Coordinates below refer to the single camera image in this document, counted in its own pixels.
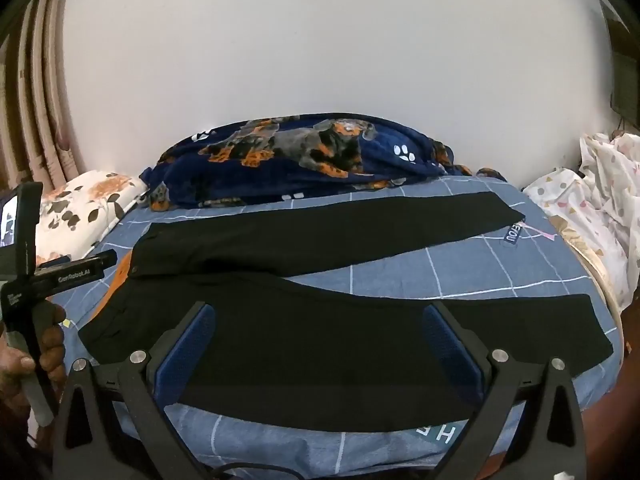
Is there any white patterned cloth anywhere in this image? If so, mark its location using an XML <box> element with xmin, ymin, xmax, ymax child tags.
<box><xmin>522</xmin><ymin>132</ymin><xmax>640</xmax><ymax>313</ymax></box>

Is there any dark green jacket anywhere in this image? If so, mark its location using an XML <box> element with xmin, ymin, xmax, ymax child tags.
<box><xmin>77</xmin><ymin>191</ymin><xmax>615</xmax><ymax>433</ymax></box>

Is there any floral pillow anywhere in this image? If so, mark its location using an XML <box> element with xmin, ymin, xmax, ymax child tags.
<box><xmin>34</xmin><ymin>170</ymin><xmax>148</xmax><ymax>266</ymax></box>

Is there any pink curtain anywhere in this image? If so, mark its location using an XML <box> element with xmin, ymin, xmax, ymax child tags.
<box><xmin>0</xmin><ymin>0</ymin><xmax>88</xmax><ymax>196</ymax></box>

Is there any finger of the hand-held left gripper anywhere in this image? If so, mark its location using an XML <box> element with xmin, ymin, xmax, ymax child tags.
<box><xmin>91</xmin><ymin>250</ymin><xmax>119</xmax><ymax>277</ymax></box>

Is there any person's left hand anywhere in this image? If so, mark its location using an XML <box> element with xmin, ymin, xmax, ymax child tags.
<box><xmin>0</xmin><ymin>302</ymin><xmax>68</xmax><ymax>411</ymax></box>

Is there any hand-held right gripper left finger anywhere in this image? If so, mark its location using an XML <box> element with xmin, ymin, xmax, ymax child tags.
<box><xmin>50</xmin><ymin>301</ymin><xmax>218</xmax><ymax>480</ymax></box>

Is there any brown wooden wardrobe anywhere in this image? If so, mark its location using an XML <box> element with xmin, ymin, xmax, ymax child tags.
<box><xmin>597</xmin><ymin>0</ymin><xmax>640</xmax><ymax>116</ymax></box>

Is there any navy dog print blanket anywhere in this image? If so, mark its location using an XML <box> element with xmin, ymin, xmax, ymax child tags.
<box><xmin>139</xmin><ymin>114</ymin><xmax>508</xmax><ymax>211</ymax></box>

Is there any black cable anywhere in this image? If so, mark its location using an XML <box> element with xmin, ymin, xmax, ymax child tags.
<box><xmin>210</xmin><ymin>460</ymin><xmax>311</xmax><ymax>480</ymax></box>

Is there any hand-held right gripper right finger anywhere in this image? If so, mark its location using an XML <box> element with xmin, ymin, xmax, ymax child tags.
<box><xmin>422</xmin><ymin>301</ymin><xmax>588</xmax><ymax>480</ymax></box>

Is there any blue grid bed sheet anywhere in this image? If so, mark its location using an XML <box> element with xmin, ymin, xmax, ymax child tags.
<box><xmin>47</xmin><ymin>177</ymin><xmax>626</xmax><ymax>480</ymax></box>

